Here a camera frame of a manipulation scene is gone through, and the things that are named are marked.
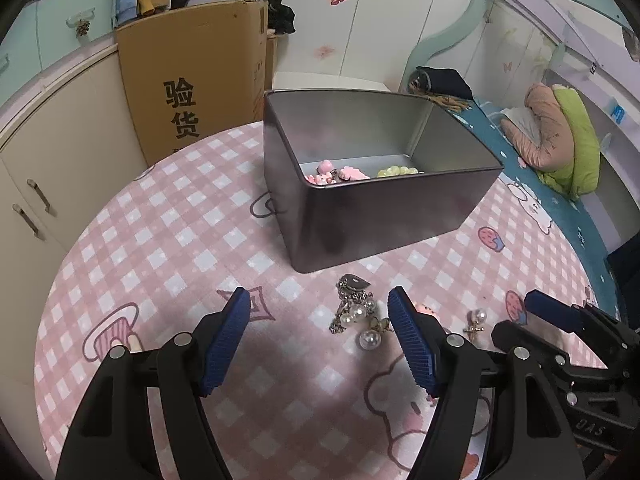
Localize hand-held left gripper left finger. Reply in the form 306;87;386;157
55;287;251;480

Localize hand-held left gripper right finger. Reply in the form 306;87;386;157
387;286;586;480

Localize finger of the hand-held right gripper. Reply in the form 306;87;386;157
524;290;626;361
491;321;571;368

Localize small pearl earring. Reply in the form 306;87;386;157
464;309;488;343

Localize grey metal tin box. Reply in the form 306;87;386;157
263;89;504;275

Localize cream bead bracelet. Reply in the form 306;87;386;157
376;164;419;179

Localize pink charm bracelet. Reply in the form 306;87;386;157
306;159;371;187

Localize blue patterned bedsheet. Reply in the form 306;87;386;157
450;97;621;311

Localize dark blue cloth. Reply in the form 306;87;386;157
605;232;640;321

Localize pink checked cartoon tablecloth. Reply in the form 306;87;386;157
34;122;621;480

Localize green quilt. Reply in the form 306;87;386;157
540;85;601;201

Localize pink quilt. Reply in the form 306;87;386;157
501;83;576;173

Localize white pillow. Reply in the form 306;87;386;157
500;107;533;136

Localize folded tan clothes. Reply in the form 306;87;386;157
430;92;471;113

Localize folded dark clothes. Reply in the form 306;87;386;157
407;66;473;101

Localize cream low cabinet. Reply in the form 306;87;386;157
0;40;151;351

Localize white board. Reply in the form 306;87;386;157
273;71;391;93

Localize large brown cardboard box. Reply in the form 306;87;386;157
115;0;269;166

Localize white wardrobe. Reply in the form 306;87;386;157
272;0;488;93

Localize black clothes pile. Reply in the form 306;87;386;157
267;0;296;37

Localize mint green drawer unit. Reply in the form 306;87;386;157
0;0;118;76

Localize mint green bunk bed frame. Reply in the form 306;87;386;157
400;0;640;281

